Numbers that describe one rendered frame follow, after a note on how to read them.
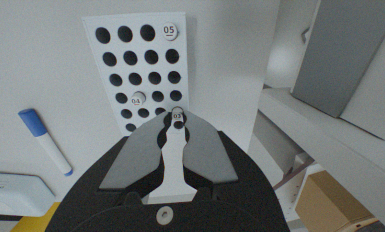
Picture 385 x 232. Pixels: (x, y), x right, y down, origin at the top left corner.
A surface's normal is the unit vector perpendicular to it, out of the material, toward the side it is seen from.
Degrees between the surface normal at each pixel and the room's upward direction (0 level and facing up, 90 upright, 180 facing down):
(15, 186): 90
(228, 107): 0
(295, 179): 0
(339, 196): 90
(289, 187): 0
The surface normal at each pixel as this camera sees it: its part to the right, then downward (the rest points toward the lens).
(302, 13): 0.07, 0.51
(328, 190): -0.30, -0.81
